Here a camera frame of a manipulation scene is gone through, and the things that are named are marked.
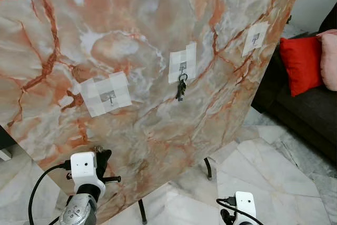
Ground dark brown sofa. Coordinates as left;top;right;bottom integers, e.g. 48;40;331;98
252;4;337;163

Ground dark keys on round ring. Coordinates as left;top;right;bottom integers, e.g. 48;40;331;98
175;74;189;102

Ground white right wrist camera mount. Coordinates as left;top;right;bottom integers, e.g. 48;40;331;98
234;191;257;225

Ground red cushion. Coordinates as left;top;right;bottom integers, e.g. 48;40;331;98
279;35;323;96

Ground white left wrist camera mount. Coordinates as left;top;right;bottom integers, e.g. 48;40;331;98
70;152;106;200

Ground pink cushion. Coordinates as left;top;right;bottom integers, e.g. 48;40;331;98
319;30;337;91

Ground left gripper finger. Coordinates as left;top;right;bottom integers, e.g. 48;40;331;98
96;150;113;178

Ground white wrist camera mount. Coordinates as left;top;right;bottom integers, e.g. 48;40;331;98
70;152;106;200
234;191;257;225

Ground orange marble pattern board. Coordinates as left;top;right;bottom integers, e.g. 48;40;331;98
0;0;306;223

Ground black metal board leg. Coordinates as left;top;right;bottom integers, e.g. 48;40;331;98
138;200;148;223
204;158;212;179

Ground translucent tape patch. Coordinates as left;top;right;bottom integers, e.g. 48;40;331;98
168;42;197;83
242;22;269;57
79;71;132;118

